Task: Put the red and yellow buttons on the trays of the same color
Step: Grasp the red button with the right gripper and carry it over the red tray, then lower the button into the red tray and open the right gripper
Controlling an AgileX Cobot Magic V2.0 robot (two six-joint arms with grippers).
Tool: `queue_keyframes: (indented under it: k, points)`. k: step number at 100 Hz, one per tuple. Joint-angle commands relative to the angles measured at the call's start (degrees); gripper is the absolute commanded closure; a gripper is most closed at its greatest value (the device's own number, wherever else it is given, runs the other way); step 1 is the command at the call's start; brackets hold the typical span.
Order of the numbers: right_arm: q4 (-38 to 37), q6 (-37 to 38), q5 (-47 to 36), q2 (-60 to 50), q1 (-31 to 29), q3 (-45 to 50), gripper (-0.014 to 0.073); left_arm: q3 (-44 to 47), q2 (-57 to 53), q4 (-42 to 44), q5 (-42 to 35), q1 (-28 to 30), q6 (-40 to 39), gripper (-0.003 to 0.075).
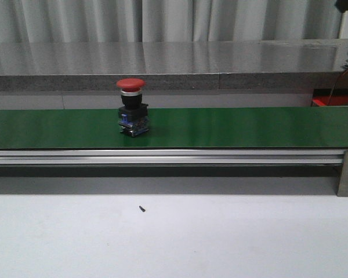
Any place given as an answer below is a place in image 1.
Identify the grey stone shelf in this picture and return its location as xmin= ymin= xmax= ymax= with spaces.
xmin=0 ymin=39 xmax=348 ymax=92

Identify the green conveyor belt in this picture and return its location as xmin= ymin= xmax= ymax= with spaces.
xmin=0 ymin=107 xmax=348 ymax=149

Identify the red and black wire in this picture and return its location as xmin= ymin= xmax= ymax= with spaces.
xmin=324 ymin=65 xmax=348 ymax=107

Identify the red plastic tray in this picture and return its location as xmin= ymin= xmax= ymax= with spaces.
xmin=311 ymin=89 xmax=348 ymax=107

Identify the white pleated curtain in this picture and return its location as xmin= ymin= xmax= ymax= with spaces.
xmin=0 ymin=1 xmax=342 ymax=43

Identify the small black screw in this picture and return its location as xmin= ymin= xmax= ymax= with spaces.
xmin=139 ymin=206 xmax=146 ymax=213

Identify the aluminium conveyor side rail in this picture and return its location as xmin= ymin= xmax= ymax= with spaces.
xmin=0 ymin=149 xmax=345 ymax=165

